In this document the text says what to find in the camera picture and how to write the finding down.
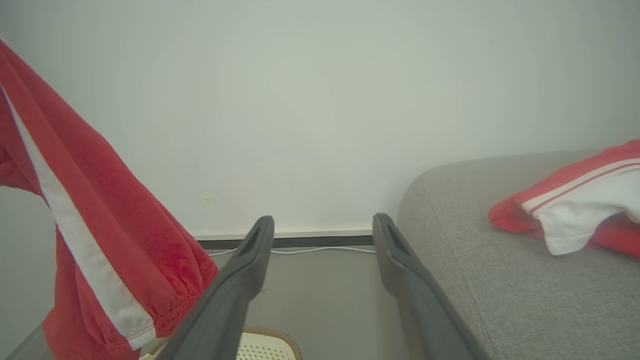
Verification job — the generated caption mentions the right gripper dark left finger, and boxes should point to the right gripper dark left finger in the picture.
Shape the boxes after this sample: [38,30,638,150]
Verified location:
[155,215,276,360]

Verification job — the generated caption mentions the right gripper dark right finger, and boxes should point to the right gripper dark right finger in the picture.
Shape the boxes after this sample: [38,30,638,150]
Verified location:
[372,213,494,360]

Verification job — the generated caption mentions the red trousers with white stripe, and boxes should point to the red trousers with white stripe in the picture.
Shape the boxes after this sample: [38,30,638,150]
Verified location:
[0,39,220,360]

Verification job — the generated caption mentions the red jacket with white lining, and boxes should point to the red jacket with white lining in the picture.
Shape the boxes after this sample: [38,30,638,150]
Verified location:
[488,139,640,259]

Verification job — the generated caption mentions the grey fabric sofa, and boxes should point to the grey fabric sofa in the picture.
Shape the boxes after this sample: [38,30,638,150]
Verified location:
[397,148,640,360]

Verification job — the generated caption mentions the cream perforated plastic laundry basket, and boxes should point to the cream perforated plastic laundry basket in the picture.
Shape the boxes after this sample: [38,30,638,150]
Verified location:
[140,325,304,360]

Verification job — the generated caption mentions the white cable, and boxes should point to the white cable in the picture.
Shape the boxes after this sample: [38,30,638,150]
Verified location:
[207,245,377,257]

